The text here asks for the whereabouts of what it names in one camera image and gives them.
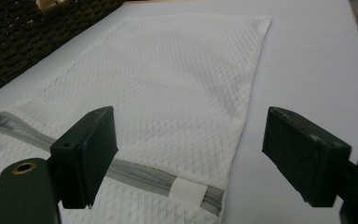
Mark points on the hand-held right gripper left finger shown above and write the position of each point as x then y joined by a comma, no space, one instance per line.
84,155

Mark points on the beige cloth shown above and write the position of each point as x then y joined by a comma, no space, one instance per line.
48,3

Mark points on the dark woven wicker basket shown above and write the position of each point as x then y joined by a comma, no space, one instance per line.
18,34

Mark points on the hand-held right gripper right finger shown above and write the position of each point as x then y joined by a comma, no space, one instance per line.
307,155

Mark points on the white mesh laundry bag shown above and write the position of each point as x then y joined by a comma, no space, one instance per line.
167,93

